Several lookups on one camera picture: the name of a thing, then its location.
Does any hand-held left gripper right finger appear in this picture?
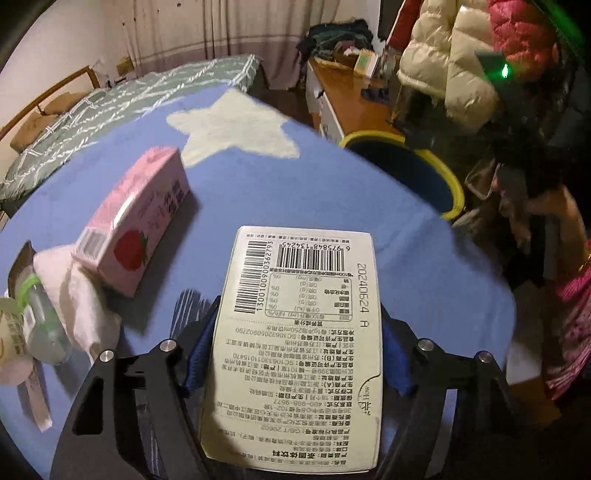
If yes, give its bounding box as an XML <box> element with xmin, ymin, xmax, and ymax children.
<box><xmin>378</xmin><ymin>313</ymin><xmax>533</xmax><ymax>480</ymax></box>

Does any green and white box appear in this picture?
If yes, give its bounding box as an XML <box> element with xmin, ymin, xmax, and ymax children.
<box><xmin>354</xmin><ymin>48</ymin><xmax>380</xmax><ymax>78</ymax></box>

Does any clear bottle green label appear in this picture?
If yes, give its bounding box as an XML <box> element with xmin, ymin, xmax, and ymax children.
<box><xmin>17</xmin><ymin>272</ymin><xmax>74</xmax><ymax>366</ymax></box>

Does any small black tray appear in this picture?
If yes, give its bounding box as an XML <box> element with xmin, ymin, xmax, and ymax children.
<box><xmin>6</xmin><ymin>240</ymin><xmax>38</xmax><ymax>297</ymax></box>

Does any pink strawberry drink carton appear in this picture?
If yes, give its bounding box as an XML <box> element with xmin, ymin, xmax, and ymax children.
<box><xmin>71</xmin><ymin>147</ymin><xmax>192</xmax><ymax>297</ymax></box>

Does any wooden desk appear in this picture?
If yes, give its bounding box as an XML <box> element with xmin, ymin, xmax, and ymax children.
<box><xmin>306</xmin><ymin>56</ymin><xmax>408</xmax><ymax>141</ymax></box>

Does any blue bin yellow rim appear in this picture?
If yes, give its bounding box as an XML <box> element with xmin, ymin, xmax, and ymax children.
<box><xmin>338</xmin><ymin>130</ymin><xmax>464</xmax><ymax>221</ymax></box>

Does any white barcode drink carton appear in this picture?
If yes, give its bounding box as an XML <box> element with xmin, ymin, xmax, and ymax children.
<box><xmin>199</xmin><ymin>226</ymin><xmax>383</xmax><ymax>472</ymax></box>

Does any wooden bed headboard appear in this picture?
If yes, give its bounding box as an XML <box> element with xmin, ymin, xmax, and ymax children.
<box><xmin>0</xmin><ymin>65</ymin><xmax>101</xmax><ymax>139</ymax></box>

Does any blue star print tablecloth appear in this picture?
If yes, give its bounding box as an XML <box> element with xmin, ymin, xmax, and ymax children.
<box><xmin>0</xmin><ymin>85</ymin><xmax>517</xmax><ymax>480</ymax></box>

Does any pink and white curtain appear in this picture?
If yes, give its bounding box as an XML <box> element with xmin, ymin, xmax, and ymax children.
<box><xmin>115</xmin><ymin>0</ymin><xmax>385</xmax><ymax>80</ymax></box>

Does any cream puffer jacket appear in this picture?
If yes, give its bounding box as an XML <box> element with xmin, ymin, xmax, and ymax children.
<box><xmin>397</xmin><ymin>0</ymin><xmax>503</xmax><ymax>131</ymax></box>

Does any white pudding cup blue label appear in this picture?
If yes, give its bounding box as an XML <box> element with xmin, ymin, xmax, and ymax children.
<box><xmin>0</xmin><ymin>296</ymin><xmax>37</xmax><ymax>387</ymax></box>

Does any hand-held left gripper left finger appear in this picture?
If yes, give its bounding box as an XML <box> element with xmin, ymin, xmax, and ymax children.
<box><xmin>48</xmin><ymin>295</ymin><xmax>222</xmax><ymax>480</ymax></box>

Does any brown pillow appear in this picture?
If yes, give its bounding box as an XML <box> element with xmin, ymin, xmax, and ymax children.
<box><xmin>9</xmin><ymin>113</ymin><xmax>58</xmax><ymax>154</ymax></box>
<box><xmin>44</xmin><ymin>91</ymin><xmax>86</xmax><ymax>116</ymax></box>

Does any mixed clothes heap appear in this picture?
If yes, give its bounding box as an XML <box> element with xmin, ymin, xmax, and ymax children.
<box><xmin>295</xmin><ymin>17</ymin><xmax>376</xmax><ymax>62</ymax></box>

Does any bed with green quilt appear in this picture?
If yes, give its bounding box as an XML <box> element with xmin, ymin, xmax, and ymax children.
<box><xmin>0</xmin><ymin>54</ymin><xmax>260</xmax><ymax>217</ymax></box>

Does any red jacket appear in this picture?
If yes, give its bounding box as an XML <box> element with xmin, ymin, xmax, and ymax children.
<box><xmin>486</xmin><ymin>0</ymin><xmax>561</xmax><ymax>58</ymax></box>

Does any person's pink patterned clothing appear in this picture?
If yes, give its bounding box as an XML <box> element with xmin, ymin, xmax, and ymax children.
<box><xmin>542</xmin><ymin>270</ymin><xmax>591</xmax><ymax>400</ymax></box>

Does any white tissue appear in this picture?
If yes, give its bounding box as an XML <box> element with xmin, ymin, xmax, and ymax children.
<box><xmin>33</xmin><ymin>246</ymin><xmax>123</xmax><ymax>365</ymax></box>

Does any peeled paper lid strip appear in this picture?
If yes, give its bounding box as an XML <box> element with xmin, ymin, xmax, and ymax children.
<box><xmin>17</xmin><ymin>359</ymin><xmax>52</xmax><ymax>433</ymax></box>

